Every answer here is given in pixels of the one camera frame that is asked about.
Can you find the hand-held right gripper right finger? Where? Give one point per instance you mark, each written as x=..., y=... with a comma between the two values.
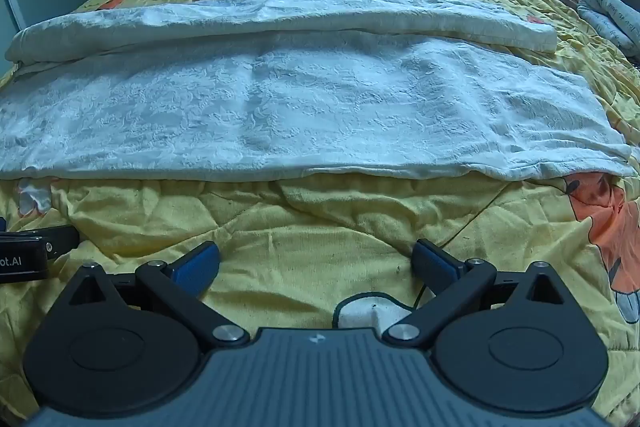
x=441, y=265

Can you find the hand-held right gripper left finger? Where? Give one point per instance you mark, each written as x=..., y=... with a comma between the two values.
x=196, y=268

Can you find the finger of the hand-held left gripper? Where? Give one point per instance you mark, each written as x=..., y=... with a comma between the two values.
x=62, y=241

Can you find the white blanket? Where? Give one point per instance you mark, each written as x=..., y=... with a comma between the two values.
x=310, y=107

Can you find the folded white printed cloth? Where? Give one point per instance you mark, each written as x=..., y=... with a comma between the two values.
x=612, y=17

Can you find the yellow printed quilt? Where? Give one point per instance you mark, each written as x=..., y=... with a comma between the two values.
x=300, y=222

